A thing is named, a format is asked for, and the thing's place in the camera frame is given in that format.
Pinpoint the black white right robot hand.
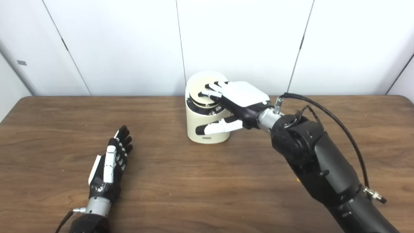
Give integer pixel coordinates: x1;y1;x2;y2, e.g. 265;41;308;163
195;81;275;136

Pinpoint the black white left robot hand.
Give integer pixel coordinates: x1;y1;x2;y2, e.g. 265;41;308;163
88;125;133;204

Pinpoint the cream round bin lid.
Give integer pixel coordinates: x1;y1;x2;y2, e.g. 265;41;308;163
189;76;228;105

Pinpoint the cream-colored bin body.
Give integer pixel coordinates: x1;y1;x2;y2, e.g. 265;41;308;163
185;71;234;144

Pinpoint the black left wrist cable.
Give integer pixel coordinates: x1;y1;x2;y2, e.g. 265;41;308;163
54;207;87;233

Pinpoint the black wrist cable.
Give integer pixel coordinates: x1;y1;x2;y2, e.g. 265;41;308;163
54;207;87;233
274;92;387;204

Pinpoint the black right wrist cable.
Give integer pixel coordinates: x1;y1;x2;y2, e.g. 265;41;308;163
274;92;387;204

